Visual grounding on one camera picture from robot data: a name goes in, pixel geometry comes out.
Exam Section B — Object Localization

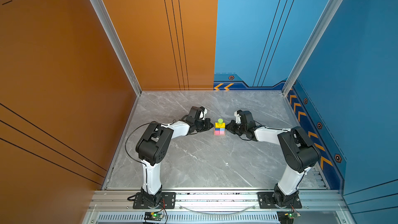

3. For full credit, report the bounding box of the left aluminium corner post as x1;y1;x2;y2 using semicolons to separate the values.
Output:
90;0;142;97

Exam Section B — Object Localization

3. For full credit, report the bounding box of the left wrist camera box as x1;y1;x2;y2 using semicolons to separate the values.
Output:
200;106;207;119

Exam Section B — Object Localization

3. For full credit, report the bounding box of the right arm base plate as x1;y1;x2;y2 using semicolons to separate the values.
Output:
257;191;302;209

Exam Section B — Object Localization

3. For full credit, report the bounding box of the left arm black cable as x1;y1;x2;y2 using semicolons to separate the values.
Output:
124;119;184;166

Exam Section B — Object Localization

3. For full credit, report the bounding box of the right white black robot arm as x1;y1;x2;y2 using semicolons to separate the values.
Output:
226;120;320;208

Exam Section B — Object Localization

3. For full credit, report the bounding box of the aluminium front rail frame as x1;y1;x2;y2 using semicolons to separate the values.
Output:
83;188;355;224

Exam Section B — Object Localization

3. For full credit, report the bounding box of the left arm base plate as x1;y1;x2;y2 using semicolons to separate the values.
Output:
133;192;176;210

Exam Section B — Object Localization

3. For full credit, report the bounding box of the clear cable on rail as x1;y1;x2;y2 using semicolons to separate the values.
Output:
178;204;259;216

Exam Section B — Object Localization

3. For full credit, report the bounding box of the right aluminium corner post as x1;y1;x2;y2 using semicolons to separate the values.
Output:
282;0;343;96

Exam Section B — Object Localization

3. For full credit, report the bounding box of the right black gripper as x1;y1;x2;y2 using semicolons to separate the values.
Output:
223;120;247;136

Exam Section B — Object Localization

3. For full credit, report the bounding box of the green circuit board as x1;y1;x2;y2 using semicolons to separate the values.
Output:
144;212;165;224
277;212;301;224

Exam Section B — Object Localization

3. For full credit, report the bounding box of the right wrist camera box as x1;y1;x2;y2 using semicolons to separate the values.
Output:
234;110;256;129

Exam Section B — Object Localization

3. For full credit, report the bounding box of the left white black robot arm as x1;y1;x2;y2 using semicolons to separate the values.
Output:
135;106;214;207

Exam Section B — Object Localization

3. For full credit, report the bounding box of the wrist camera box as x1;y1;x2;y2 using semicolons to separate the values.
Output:
234;110;256;129
200;106;207;119

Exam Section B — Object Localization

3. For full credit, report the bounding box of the yellow rectangular block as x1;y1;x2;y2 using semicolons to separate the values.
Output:
215;122;226;129

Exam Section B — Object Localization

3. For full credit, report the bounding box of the left green circuit board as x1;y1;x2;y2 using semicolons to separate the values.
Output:
144;212;165;224

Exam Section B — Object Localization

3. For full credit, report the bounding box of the aluminium corner post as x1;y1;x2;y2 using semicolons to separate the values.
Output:
90;0;142;97
282;0;343;96

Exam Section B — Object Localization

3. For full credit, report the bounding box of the right green circuit board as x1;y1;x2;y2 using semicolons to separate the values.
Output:
277;212;301;224

